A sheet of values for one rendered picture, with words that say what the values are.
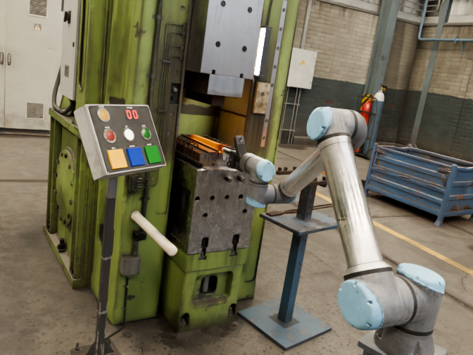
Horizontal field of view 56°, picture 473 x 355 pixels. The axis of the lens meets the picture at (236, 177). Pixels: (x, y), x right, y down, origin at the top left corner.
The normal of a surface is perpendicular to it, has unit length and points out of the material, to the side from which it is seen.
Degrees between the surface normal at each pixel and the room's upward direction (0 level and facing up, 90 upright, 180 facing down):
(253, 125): 90
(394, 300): 58
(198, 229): 90
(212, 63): 90
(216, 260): 90
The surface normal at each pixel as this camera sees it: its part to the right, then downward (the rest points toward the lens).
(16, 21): 0.47, 0.28
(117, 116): 0.79, -0.27
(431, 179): -0.83, 0.00
